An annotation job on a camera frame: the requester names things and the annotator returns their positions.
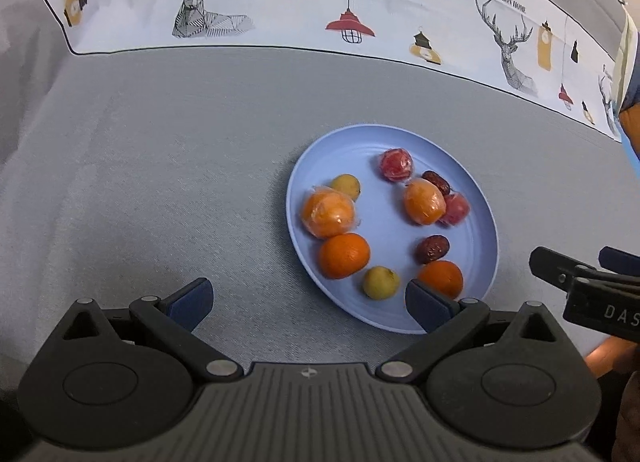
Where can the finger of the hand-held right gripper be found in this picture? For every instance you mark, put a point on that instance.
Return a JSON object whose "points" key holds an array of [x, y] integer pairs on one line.
{"points": [[622, 261], [550, 264]]}

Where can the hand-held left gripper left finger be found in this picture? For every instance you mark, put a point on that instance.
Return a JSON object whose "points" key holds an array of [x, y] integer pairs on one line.
{"points": [[192, 301]]}

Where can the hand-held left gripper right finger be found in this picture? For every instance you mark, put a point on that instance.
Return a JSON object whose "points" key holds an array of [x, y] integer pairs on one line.
{"points": [[425, 304]]}

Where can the unwrapped orange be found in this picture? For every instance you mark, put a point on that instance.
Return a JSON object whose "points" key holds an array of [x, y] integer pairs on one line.
{"points": [[344, 255], [442, 277]]}

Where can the small yellow fruit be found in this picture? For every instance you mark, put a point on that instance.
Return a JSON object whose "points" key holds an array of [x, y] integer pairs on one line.
{"points": [[346, 185], [381, 283]]}

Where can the dried red date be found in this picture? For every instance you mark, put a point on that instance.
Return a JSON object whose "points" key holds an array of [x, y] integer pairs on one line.
{"points": [[431, 249], [435, 181]]}

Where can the light blue plate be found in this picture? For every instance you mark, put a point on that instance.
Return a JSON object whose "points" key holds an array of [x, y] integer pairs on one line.
{"points": [[382, 222]]}

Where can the red fruit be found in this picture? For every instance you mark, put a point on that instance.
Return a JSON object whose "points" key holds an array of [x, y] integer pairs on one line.
{"points": [[457, 209], [396, 165]]}

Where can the plastic orange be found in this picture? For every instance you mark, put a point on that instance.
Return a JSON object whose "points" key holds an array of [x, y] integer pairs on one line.
{"points": [[424, 202], [327, 214]]}

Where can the person's right hand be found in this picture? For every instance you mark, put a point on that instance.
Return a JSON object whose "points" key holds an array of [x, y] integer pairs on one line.
{"points": [[612, 357]]}

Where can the orange cushion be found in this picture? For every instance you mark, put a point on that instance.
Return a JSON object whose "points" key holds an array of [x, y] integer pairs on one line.
{"points": [[632, 129]]}

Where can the blue grey pillow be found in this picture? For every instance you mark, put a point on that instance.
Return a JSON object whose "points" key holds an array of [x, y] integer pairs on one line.
{"points": [[631, 62]]}

